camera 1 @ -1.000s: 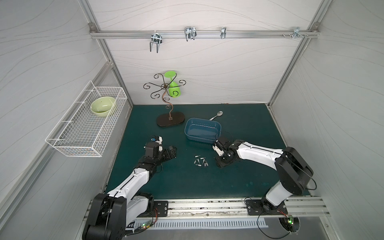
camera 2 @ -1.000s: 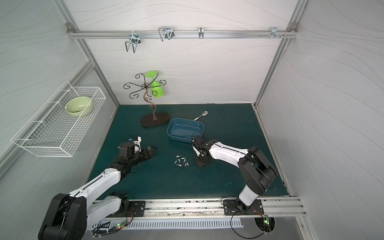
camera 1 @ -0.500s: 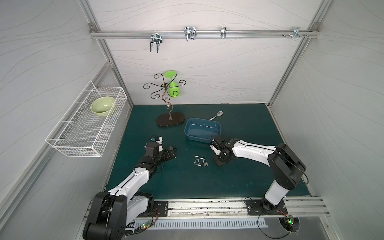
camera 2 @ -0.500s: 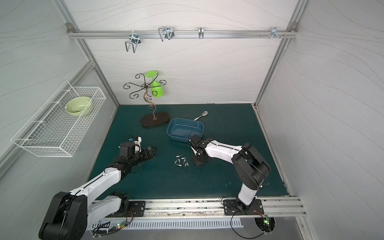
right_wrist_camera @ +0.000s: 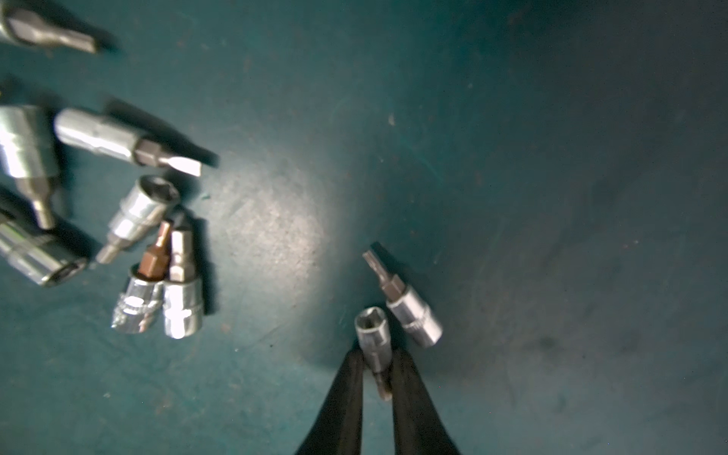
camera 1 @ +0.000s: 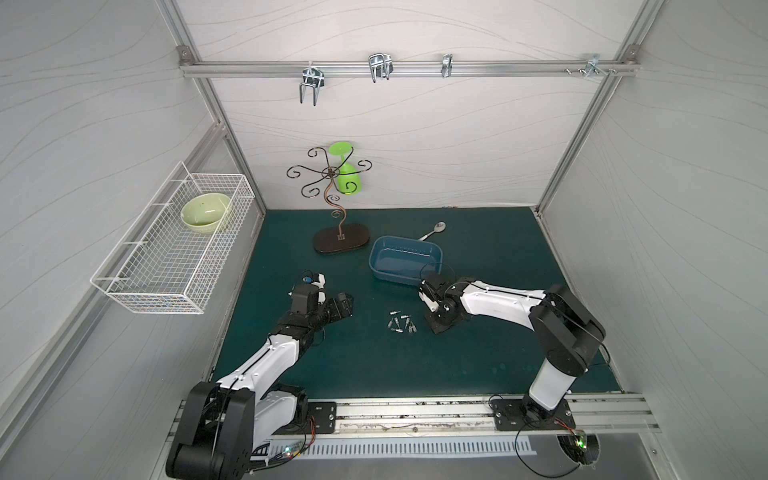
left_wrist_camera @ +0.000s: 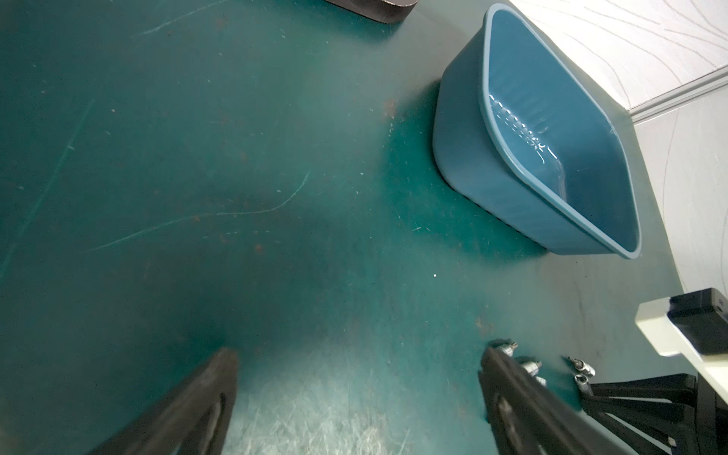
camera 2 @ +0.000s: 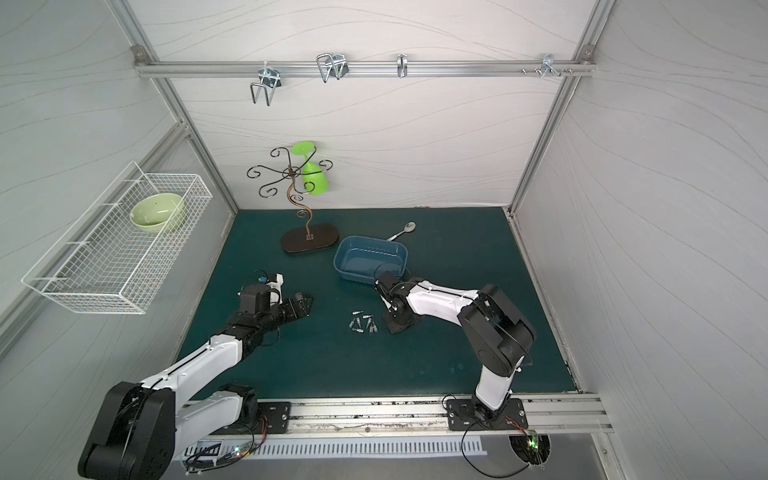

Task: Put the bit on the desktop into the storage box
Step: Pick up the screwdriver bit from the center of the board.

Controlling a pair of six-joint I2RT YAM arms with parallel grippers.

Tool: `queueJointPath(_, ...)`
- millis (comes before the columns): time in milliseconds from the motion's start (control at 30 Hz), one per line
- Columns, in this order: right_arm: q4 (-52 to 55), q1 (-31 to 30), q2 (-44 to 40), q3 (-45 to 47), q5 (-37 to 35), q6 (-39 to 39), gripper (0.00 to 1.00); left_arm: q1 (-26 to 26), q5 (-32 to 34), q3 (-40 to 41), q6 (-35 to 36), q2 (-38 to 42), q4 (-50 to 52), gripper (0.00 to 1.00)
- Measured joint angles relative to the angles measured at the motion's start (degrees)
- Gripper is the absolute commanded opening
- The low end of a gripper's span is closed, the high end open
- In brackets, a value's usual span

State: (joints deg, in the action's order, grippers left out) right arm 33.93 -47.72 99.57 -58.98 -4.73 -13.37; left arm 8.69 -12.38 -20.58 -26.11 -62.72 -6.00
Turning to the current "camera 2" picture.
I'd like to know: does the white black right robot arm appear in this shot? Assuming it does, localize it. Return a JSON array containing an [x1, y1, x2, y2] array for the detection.
[[374, 271, 537, 425]]

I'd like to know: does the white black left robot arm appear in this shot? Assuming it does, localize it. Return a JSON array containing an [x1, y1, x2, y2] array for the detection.
[[78, 275, 314, 479]]

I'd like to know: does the blue plastic storage box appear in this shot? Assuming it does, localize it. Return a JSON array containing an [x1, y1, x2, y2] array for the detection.
[[333, 235, 409, 285]]

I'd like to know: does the dark metal scroll cup stand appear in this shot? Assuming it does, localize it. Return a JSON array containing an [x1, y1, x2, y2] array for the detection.
[[246, 145, 340, 255]]

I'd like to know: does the metal spoon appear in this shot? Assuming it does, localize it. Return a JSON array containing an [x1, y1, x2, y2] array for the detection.
[[388, 221, 416, 241]]

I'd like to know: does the green plastic goblet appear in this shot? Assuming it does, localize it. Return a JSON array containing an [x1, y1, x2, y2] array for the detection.
[[291, 141, 333, 196]]

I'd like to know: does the light green ceramic bowl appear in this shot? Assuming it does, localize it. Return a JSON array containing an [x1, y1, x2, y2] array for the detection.
[[129, 193, 187, 235]]

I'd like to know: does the metal double hook left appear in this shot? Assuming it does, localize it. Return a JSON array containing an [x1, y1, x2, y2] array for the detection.
[[250, 62, 282, 106]]

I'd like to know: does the metal double hook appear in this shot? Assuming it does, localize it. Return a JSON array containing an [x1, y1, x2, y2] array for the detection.
[[250, 62, 282, 106], [316, 53, 349, 83]]

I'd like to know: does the metal double hook middle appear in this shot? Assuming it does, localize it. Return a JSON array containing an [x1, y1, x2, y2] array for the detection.
[[316, 53, 349, 83]]

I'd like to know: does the small metal hook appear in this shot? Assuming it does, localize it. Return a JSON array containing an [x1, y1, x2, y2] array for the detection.
[[396, 54, 408, 78]]

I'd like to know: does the metal hook right end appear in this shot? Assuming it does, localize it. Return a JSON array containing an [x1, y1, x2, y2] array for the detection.
[[520, 54, 572, 78]]

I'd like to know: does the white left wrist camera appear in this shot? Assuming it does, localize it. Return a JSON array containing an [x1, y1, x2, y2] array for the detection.
[[265, 273, 284, 305]]

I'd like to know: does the black cable at right base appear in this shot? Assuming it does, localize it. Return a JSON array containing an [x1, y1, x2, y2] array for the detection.
[[440, 392, 529, 480]]

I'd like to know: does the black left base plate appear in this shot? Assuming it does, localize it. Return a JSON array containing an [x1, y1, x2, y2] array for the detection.
[[258, 401, 292, 435]]

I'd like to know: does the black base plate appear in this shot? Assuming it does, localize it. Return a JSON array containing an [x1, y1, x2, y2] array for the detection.
[[258, 401, 292, 435], [441, 396, 529, 432]]

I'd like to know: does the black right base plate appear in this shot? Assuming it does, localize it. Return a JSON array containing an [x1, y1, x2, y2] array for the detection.
[[441, 396, 529, 432]]

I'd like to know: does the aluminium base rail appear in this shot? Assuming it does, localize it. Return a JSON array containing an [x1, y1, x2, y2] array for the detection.
[[116, 392, 614, 445]]

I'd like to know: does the white slotted cable duct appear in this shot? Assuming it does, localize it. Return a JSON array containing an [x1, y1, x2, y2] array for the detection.
[[179, 436, 487, 461]]

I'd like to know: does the wire bundle with LED board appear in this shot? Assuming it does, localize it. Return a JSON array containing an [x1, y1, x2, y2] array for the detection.
[[182, 416, 268, 472]]

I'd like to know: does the white wire basket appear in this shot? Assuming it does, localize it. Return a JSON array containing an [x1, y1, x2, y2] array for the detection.
[[22, 163, 213, 315]]

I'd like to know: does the aluminium cross rail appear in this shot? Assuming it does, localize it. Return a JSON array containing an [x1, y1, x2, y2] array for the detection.
[[135, 58, 597, 79]]

